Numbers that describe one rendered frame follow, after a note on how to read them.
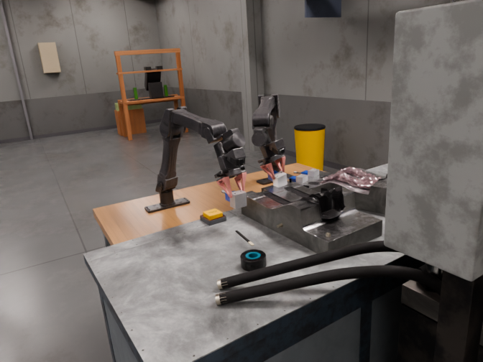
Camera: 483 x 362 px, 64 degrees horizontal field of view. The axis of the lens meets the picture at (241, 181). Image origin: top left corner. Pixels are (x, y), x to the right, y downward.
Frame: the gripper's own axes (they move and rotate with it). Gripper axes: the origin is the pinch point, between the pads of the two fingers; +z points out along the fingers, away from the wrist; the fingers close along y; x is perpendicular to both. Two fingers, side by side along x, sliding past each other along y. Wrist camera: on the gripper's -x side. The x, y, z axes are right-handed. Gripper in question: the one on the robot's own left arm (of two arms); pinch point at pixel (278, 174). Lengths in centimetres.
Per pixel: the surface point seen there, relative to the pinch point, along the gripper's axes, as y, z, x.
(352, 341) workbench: -24, 51, -44
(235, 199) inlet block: -30.0, -1.3, -16.6
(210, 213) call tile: -33.4, 2.5, 3.9
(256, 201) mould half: -18.2, 4.5, -8.1
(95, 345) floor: -95, 52, 87
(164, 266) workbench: -62, 8, -17
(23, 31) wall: 9, -417, 780
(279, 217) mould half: -18.7, 11.0, -21.4
